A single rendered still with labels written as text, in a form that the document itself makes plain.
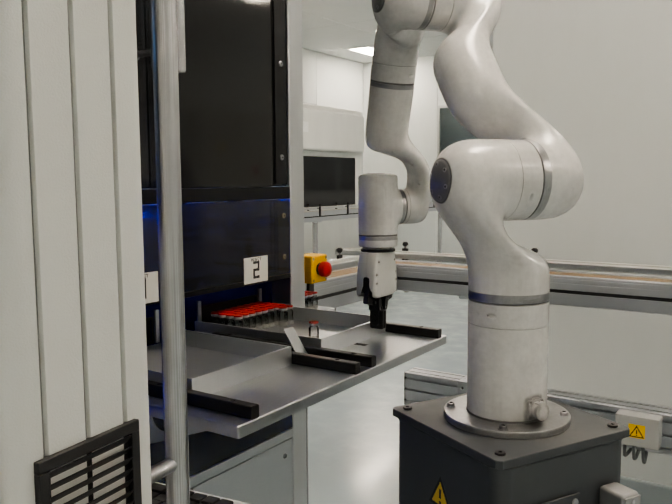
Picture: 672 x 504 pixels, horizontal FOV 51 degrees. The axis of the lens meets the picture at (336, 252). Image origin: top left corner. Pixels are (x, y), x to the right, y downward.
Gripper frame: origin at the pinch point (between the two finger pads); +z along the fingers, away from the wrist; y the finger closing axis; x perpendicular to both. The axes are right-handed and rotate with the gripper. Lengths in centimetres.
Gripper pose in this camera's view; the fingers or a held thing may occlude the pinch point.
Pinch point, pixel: (378, 319)
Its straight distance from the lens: 156.0
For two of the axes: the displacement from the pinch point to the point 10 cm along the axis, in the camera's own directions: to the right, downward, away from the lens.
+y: -5.5, 0.9, -8.3
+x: 8.3, 0.5, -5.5
